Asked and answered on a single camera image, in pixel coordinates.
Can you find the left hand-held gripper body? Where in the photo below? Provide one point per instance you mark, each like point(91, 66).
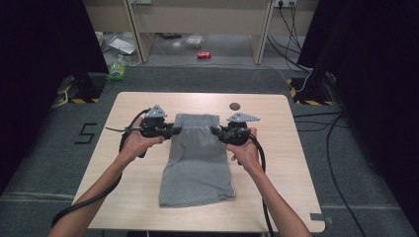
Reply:
point(154, 125)

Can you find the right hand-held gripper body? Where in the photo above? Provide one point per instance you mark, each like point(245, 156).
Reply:
point(237, 130)

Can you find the grey shorts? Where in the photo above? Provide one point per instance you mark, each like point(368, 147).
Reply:
point(197, 164)

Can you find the person's right hand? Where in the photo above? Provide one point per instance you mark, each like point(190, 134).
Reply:
point(246, 153)

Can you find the person's left hand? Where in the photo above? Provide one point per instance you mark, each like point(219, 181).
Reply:
point(136, 146)

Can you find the dark round table cap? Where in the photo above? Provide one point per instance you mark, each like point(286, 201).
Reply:
point(234, 106)

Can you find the green packet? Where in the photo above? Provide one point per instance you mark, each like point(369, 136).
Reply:
point(117, 69)

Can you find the red can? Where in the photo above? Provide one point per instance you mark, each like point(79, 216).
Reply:
point(204, 54)

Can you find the black stand base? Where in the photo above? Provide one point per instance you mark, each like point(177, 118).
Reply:
point(311, 90)
point(84, 88)

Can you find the clear plastic bags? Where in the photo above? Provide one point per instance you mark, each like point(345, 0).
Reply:
point(120, 44)

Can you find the clear plastic box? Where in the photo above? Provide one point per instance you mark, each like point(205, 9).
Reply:
point(194, 41)

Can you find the grey tape piece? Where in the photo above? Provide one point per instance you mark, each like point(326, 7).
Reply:
point(321, 218)

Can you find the black curtain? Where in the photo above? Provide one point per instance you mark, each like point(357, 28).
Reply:
point(36, 65)
point(375, 82)

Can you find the white wall socket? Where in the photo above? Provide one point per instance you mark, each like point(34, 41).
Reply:
point(284, 2)

